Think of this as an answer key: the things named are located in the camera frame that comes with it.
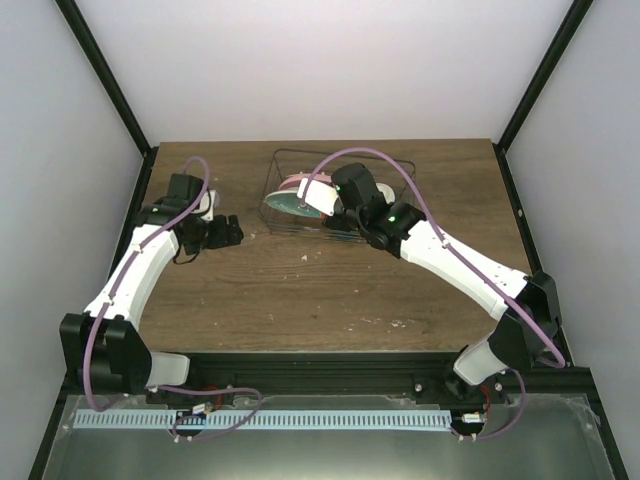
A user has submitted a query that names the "light blue slotted strip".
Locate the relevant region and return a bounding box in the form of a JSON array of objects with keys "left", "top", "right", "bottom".
[{"left": 71, "top": 409, "right": 452, "bottom": 432}]

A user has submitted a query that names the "white bowl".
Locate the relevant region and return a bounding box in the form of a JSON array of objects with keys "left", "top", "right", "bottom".
[{"left": 376, "top": 183, "right": 396, "bottom": 203}]

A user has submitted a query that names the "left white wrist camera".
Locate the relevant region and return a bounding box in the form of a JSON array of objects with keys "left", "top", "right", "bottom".
[{"left": 193, "top": 189, "right": 220, "bottom": 222}]

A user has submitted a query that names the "red teal floral plate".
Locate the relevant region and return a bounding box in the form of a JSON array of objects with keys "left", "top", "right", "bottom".
[{"left": 264, "top": 190, "right": 323, "bottom": 219}]

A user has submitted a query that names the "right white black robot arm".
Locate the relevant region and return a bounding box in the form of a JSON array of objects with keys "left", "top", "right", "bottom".
[{"left": 298, "top": 163, "right": 567, "bottom": 403}]

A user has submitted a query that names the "black wire dish rack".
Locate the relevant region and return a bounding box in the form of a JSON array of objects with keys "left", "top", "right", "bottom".
[{"left": 259, "top": 147, "right": 418, "bottom": 243}]

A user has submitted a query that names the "pink red plate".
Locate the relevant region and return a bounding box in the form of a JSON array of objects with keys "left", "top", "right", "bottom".
[{"left": 278, "top": 172, "right": 332, "bottom": 190}]

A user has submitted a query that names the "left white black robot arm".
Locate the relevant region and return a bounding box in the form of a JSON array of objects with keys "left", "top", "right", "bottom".
[{"left": 59, "top": 173, "right": 243, "bottom": 404}]

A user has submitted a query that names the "black aluminium frame rail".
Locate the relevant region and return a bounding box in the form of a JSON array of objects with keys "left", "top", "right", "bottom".
[{"left": 58, "top": 349, "right": 596, "bottom": 401}]

